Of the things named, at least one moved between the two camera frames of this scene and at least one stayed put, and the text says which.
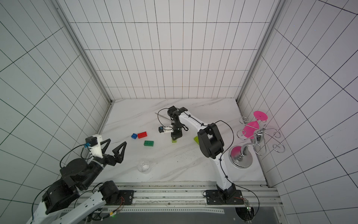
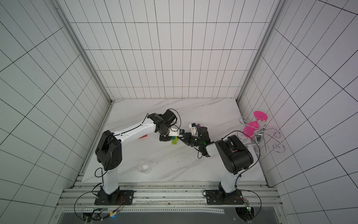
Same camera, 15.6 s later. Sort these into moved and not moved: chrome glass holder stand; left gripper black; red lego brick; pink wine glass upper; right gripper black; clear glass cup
Moved: left gripper black; right gripper black
Not moved: chrome glass holder stand; red lego brick; clear glass cup; pink wine glass upper
